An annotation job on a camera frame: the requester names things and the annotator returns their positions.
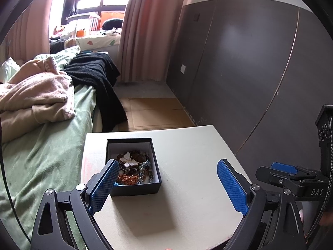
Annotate pink curtain left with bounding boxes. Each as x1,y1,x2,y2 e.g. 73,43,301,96
1,0,52,65

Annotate white wall socket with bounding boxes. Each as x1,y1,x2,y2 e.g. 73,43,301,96
180,64,186,74

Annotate grey bead bracelet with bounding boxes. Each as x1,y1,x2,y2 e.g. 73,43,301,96
135,160,154,185

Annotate white pillow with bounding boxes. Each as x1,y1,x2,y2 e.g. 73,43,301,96
0,57,20,83

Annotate orange bead jewelry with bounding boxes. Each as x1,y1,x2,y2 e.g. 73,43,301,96
116,174,138,185

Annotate black jewelry box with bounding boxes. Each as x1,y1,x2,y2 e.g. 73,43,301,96
106,138,162,196

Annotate black knitted blanket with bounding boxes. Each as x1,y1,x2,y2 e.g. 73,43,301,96
64,52,127,132

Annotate person's hand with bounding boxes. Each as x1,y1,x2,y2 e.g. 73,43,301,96
298,207,333,226

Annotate green bed sheet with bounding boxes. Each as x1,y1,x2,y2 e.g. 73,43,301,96
0,45,98,250

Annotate white butterfly pendant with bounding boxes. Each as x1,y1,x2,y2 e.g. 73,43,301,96
120,152,139,168

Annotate white patterned storage box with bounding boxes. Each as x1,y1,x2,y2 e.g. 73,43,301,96
76,35,121,51

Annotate cardboard floor sheets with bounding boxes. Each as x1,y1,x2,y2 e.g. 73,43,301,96
115,98,195,131

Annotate pink fluffy blanket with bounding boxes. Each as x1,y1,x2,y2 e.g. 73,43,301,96
1,56,75,143

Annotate pink curtain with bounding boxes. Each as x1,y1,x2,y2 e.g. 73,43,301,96
1,0,52,65
117,0,183,83

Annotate pink curtain right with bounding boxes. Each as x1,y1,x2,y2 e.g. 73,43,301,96
117,0,183,83

